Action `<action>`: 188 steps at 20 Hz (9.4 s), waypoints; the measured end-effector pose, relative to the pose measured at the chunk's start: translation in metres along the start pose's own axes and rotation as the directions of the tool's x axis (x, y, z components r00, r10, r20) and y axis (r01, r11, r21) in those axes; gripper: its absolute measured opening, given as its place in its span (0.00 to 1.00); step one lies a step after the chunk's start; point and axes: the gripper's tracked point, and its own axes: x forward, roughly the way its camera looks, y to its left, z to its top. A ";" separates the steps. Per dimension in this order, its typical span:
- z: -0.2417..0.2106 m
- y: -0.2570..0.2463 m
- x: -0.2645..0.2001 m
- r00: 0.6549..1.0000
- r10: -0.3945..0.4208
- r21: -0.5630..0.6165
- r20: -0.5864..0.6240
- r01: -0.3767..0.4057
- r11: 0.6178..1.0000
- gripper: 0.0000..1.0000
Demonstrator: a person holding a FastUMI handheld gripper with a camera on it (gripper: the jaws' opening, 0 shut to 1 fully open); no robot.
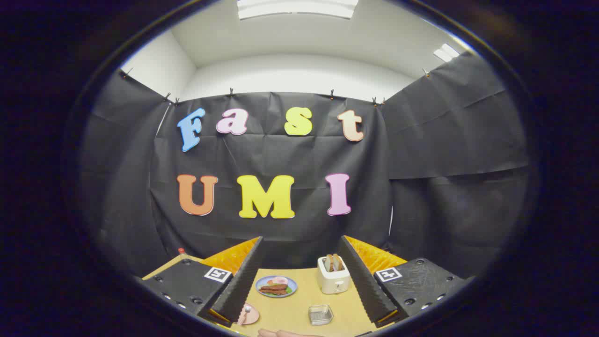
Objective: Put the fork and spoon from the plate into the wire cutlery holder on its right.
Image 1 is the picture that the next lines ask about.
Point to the blue round plate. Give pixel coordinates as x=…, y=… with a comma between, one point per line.
x=264, y=281

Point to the large ceiling light panel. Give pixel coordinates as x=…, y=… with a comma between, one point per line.
x=297, y=7

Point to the pink ham slice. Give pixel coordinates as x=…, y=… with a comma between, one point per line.
x=280, y=280

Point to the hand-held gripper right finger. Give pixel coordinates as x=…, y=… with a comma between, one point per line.
x=362, y=281

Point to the brown meat strip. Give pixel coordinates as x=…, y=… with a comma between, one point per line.
x=272, y=292
x=276, y=286

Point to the toast bread slice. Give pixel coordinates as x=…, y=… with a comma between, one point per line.
x=329, y=263
x=338, y=262

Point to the white toaster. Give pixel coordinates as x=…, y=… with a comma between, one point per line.
x=333, y=282

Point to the small ceiling light panel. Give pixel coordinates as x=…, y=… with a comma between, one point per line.
x=446, y=52

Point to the pink round plate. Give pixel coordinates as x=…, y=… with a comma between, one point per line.
x=254, y=314

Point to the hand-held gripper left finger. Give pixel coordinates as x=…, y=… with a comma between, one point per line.
x=243, y=281

